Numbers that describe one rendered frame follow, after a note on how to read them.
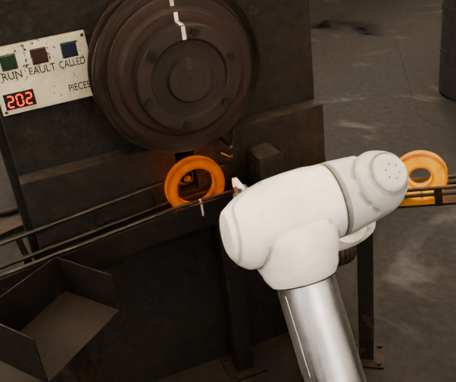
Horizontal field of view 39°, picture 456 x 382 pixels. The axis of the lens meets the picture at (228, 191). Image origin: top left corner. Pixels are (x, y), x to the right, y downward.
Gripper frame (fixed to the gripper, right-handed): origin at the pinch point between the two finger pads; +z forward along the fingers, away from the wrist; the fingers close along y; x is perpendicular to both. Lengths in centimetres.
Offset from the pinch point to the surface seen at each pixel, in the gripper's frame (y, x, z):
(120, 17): -24, 53, 9
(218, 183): -4.1, -0.6, 6.1
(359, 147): 125, -86, 129
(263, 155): 10.8, 5.0, 5.1
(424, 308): 69, -74, -5
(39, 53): -45, 45, 21
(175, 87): -15.6, 36.4, -1.6
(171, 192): -18.9, 0.7, 6.1
